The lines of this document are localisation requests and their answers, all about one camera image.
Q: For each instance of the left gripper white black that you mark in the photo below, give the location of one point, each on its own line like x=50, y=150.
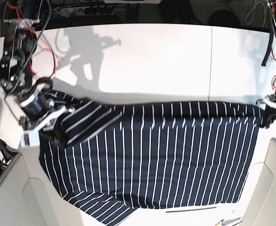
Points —
x=269, y=115

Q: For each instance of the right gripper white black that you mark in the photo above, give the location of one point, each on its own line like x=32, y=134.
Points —
x=42, y=113

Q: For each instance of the navy white striped T-shirt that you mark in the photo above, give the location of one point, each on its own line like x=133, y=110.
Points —
x=119, y=158

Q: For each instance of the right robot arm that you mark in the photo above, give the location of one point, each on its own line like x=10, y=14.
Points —
x=20, y=43

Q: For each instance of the beige chair left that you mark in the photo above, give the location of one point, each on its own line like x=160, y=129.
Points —
x=23, y=200

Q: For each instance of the beige chair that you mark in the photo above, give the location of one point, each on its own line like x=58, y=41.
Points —
x=257, y=203
x=23, y=200

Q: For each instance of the beige chair right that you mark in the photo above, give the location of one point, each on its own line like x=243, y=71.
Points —
x=257, y=203

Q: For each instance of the grey tool at table edge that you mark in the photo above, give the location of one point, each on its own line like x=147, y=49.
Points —
x=228, y=222

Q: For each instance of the white power strip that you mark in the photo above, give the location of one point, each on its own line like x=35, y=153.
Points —
x=85, y=11

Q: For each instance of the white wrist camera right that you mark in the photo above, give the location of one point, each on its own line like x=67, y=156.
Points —
x=30, y=138

